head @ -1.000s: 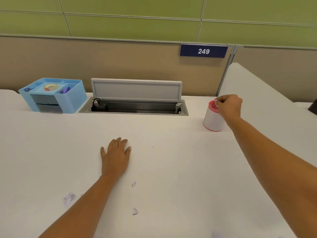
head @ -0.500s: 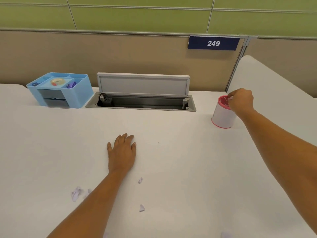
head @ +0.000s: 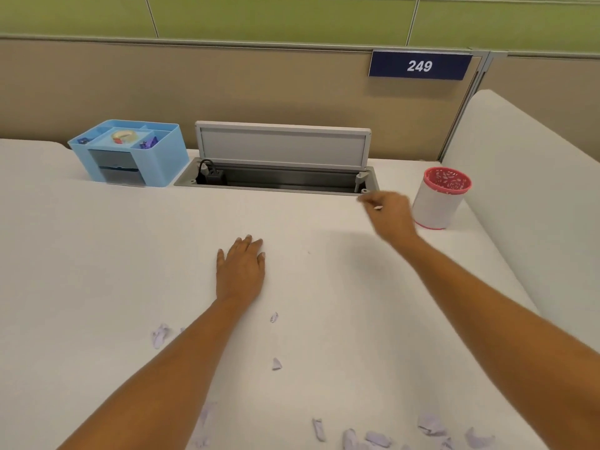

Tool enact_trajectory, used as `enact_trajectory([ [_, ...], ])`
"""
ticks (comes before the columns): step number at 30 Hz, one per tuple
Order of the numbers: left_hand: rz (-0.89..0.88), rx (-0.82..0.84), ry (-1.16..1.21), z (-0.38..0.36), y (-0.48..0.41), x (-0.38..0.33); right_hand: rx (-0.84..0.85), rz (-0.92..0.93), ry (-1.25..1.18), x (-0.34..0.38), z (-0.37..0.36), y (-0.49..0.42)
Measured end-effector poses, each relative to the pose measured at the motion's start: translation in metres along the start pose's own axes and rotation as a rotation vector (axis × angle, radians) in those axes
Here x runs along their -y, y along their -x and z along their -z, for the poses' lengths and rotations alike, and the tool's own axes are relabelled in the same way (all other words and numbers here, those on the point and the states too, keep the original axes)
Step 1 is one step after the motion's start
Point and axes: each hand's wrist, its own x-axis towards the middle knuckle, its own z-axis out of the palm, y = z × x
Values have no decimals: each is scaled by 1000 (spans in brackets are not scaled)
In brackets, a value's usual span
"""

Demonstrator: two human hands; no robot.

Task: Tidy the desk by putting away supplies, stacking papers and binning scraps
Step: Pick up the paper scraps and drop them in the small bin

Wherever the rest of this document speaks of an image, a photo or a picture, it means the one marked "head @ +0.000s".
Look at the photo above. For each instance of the person's left hand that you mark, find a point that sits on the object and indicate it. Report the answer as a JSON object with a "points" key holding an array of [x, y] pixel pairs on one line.
{"points": [[239, 276]]}

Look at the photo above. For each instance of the pink and white cup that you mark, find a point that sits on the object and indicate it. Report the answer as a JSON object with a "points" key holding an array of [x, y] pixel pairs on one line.
{"points": [[436, 210]]}

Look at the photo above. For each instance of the blue number sign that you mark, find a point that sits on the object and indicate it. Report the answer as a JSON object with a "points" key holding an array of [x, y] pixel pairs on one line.
{"points": [[389, 65]]}

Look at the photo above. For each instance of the heap of paper scraps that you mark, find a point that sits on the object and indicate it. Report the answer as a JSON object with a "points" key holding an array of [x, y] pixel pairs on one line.
{"points": [[159, 335]]}

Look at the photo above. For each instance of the beige partition panel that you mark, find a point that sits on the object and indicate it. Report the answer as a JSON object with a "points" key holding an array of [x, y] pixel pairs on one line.
{"points": [[553, 93], [187, 88]]}

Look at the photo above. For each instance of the person's right forearm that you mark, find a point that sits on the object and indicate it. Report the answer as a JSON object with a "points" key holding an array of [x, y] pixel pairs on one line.
{"points": [[506, 323]]}

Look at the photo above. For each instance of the person's right hand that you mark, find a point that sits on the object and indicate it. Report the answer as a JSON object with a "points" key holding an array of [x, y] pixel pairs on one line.
{"points": [[391, 217]]}

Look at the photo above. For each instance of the person's left forearm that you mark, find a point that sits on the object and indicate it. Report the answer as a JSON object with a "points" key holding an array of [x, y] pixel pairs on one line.
{"points": [[164, 379]]}

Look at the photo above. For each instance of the grey partition post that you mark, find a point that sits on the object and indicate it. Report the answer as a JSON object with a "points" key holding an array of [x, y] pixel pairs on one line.
{"points": [[461, 117]]}

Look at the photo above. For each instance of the blue desk organizer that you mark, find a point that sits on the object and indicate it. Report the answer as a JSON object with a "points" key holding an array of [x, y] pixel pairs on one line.
{"points": [[159, 168]]}

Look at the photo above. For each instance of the white desk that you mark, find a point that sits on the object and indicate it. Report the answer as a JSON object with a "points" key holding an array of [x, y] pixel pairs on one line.
{"points": [[117, 253]]}

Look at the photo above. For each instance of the white side divider panel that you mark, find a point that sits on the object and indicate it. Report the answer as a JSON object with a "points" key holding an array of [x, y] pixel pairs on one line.
{"points": [[539, 206]]}

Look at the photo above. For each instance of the clear tape roll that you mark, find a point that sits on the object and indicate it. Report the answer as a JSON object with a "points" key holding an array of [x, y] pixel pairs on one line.
{"points": [[115, 137]]}

